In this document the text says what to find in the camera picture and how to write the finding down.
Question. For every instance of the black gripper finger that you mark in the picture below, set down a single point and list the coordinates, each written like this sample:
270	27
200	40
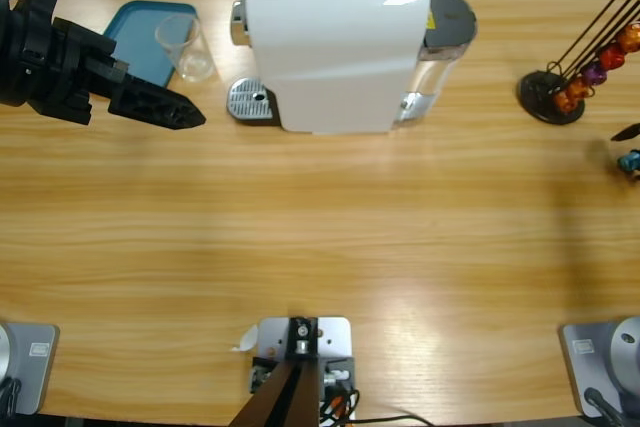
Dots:
150	107
627	132
172	94

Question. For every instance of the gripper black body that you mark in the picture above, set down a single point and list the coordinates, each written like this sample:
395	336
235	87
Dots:
45	62

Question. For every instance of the teal coffee capsule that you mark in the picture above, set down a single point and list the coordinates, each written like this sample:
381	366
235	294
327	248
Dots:
629	162

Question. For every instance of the clear glass cup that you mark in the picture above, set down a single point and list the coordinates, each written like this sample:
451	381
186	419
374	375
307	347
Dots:
192	64

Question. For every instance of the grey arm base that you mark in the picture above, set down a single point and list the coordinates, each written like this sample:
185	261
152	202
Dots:
580	372
35	372

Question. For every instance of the orange coffee capsule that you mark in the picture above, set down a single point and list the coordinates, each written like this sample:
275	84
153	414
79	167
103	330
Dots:
577	89
565	103
630	38

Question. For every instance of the purple coffee capsule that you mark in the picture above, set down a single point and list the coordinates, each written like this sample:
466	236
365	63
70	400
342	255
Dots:
594	74

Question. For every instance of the white coffee machine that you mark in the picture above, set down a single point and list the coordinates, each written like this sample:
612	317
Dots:
330	57

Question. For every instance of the teal plastic tray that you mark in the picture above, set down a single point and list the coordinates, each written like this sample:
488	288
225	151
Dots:
140	32

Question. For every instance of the black capsule stand with rods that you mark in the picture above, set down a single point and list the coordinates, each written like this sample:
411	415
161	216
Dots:
542	97

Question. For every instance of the clear water tank grey lid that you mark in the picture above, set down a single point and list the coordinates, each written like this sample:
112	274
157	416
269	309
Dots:
450	17

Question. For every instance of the white tape tab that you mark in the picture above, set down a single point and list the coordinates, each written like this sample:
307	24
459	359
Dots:
245	339

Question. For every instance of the white mount block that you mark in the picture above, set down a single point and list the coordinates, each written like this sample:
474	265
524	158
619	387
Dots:
335	329

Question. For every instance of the dark mount post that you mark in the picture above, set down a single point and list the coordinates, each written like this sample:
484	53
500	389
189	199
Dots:
300	397

